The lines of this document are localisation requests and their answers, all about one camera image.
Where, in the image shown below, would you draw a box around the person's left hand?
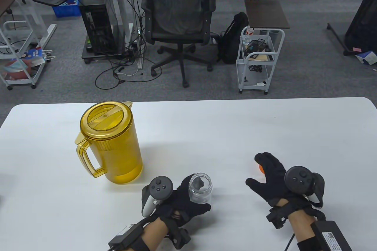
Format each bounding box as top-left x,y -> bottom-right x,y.
153,174 -> 211,231

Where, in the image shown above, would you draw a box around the person's right hand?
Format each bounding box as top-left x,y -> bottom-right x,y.
246,152 -> 312,213

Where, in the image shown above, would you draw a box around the clear water cup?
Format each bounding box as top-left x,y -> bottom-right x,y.
188,173 -> 213,205

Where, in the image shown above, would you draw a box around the yellow transparent kettle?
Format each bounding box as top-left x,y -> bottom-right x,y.
75,101 -> 143,185

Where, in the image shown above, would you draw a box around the person's right forearm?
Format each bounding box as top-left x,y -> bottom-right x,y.
287,213 -> 317,251

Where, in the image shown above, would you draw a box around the person's left forearm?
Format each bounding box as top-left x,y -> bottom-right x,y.
130,217 -> 171,251

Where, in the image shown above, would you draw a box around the black hand controller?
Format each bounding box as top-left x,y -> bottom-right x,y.
142,176 -> 174,217
284,166 -> 326,208

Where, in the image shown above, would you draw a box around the white rolling cart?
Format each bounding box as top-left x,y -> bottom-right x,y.
237,26 -> 285,95

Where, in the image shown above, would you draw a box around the wooden board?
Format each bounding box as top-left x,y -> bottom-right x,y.
247,53 -> 274,61

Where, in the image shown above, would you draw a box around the black backpack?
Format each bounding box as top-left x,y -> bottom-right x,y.
218,12 -> 249,64

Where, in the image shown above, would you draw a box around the white blue carton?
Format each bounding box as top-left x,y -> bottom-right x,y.
355,51 -> 377,65

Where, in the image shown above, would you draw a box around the dark brown side table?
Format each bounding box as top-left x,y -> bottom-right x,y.
244,0 -> 290,29

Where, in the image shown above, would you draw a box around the black fabric stand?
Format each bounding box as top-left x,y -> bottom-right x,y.
327,0 -> 377,56

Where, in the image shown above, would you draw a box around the black computer tower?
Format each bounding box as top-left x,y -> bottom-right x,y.
79,0 -> 124,56

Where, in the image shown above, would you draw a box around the black mesh office chair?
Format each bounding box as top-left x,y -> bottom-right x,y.
141,0 -> 221,88

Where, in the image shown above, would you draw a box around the blue plastic crate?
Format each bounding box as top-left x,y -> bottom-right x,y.
52,0 -> 82,18

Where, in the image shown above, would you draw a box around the white cart with basketball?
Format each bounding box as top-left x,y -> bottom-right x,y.
0,21 -> 47,90

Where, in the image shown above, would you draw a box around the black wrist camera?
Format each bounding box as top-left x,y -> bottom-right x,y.
267,206 -> 292,229
168,227 -> 192,249

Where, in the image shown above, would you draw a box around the black strapped sensor box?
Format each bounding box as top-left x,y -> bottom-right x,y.
108,224 -> 148,251
297,220 -> 352,251

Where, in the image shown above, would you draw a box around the black floor cables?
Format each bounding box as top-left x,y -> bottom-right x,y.
95,54 -> 162,90

